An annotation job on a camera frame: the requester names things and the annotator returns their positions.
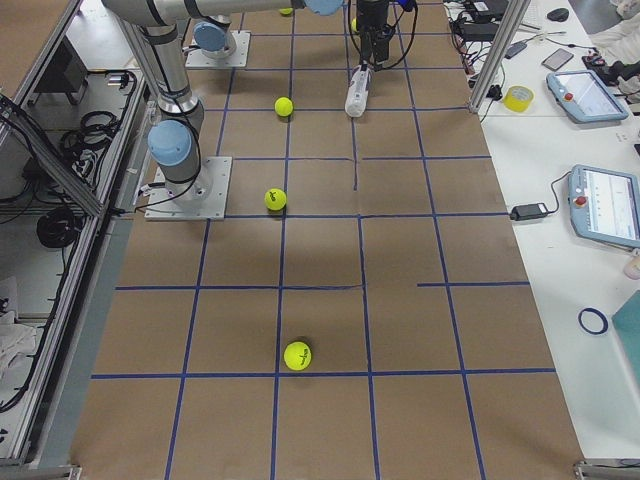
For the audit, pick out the white crumpled cloth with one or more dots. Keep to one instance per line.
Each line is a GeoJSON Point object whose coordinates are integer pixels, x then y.
{"type": "Point", "coordinates": [17, 340]}

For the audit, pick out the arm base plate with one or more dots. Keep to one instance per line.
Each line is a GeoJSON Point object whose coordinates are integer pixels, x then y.
{"type": "Point", "coordinates": [219, 51]}
{"type": "Point", "coordinates": [205, 199]}

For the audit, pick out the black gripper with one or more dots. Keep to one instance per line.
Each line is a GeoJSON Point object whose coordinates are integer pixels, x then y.
{"type": "Point", "coordinates": [371, 16]}

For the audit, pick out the clear tennis ball can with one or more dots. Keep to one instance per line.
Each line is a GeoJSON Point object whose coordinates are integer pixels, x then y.
{"type": "Point", "coordinates": [358, 91]}

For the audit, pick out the tennis ball centre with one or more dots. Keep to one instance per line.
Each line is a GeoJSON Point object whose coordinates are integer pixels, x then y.
{"type": "Point", "coordinates": [283, 107]}

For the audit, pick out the far teach pendant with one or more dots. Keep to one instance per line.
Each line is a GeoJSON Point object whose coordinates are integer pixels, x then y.
{"type": "Point", "coordinates": [584, 97]}

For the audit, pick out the teal board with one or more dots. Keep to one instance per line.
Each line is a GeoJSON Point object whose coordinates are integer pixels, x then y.
{"type": "Point", "coordinates": [626, 335]}

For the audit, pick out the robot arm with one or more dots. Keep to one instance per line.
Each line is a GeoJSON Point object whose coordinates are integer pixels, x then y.
{"type": "Point", "coordinates": [174, 141]}
{"type": "Point", "coordinates": [221, 25]}

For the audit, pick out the black smartphone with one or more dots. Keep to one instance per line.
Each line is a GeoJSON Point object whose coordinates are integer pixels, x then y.
{"type": "Point", "coordinates": [557, 59]}

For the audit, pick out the aluminium frame post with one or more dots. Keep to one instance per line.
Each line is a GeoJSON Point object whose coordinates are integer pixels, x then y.
{"type": "Point", "coordinates": [509, 24]}

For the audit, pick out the teach pendant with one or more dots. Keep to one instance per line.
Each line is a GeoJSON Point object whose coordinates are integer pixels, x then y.
{"type": "Point", "coordinates": [604, 205]}
{"type": "Point", "coordinates": [584, 97]}

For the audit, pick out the near teach pendant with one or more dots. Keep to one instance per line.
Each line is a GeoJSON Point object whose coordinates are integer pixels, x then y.
{"type": "Point", "coordinates": [604, 205]}

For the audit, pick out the black power brick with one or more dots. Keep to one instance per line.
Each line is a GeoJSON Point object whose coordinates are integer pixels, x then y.
{"type": "Point", "coordinates": [525, 212]}

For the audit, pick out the yellow tape roll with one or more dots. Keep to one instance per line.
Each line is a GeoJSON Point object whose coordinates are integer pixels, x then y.
{"type": "Point", "coordinates": [518, 98]}

